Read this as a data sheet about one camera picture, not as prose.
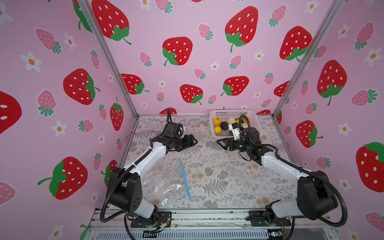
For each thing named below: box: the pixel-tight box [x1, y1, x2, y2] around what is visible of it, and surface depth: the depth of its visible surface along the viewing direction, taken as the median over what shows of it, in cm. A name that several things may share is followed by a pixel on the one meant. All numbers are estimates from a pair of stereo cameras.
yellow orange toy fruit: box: [213, 118, 222, 126], surface depth 113 cm
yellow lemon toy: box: [214, 126, 223, 134], surface depth 109 cm
